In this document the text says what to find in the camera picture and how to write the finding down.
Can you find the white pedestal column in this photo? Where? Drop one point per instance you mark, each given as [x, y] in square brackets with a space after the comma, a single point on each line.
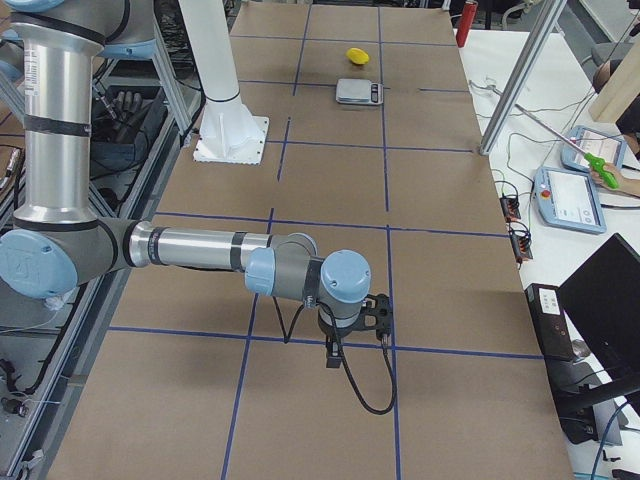
[229, 132]

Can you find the aluminium frame post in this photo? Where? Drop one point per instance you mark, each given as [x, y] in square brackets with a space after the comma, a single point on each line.
[542, 28]

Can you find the black monitor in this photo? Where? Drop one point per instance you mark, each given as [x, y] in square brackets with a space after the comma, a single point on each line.
[601, 298]

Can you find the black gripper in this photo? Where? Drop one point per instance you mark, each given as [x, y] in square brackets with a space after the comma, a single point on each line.
[334, 335]

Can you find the orange black connector board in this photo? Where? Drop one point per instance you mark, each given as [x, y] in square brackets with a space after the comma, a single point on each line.
[509, 201]

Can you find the blue teach pendant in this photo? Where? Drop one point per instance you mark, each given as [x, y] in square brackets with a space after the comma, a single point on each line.
[568, 200]
[611, 148]

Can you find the yellow mango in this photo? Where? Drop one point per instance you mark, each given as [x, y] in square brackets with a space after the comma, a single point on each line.
[357, 56]

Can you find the black computer box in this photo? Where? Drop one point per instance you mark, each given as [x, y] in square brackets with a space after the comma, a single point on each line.
[549, 321]

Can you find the near blue teach pendant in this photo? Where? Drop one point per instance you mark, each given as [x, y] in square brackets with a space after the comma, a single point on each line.
[568, 200]

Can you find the red cylinder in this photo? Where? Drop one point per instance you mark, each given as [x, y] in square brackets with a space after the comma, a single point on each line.
[466, 20]

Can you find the silver digital kitchen scale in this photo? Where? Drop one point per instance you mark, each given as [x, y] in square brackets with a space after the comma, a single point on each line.
[359, 92]

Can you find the person's hand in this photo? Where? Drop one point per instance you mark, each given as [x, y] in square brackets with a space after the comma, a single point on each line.
[622, 182]

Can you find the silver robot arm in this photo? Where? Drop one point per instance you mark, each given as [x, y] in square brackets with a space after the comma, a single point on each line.
[58, 243]

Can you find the green handled reacher grabber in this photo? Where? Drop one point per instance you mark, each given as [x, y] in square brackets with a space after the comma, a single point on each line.
[594, 162]

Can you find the far blue teach pendant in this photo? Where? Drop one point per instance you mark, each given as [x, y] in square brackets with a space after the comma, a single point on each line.
[611, 148]

